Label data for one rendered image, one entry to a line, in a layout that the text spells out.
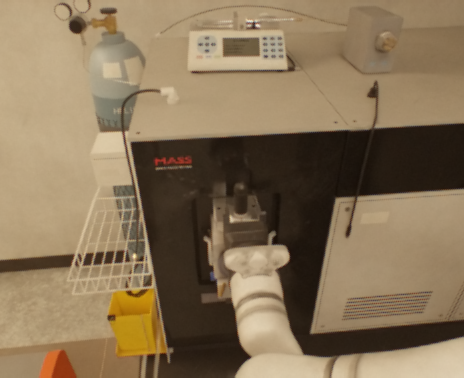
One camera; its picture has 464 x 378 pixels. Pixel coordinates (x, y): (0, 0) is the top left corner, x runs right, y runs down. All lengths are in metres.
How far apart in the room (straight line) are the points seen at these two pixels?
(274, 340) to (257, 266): 0.10
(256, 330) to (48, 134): 1.71
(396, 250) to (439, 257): 0.12
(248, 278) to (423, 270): 0.62
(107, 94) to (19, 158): 0.82
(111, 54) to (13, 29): 0.55
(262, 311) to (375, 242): 0.48
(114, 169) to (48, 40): 0.93
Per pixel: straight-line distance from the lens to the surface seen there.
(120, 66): 1.47
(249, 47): 0.99
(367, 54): 0.99
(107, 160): 1.07
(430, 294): 1.17
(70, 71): 1.90
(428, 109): 0.85
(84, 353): 1.29
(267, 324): 0.51
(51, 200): 2.29
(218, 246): 0.73
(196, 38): 1.01
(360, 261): 0.97
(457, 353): 0.40
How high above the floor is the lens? 1.75
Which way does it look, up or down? 35 degrees down
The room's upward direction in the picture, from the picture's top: straight up
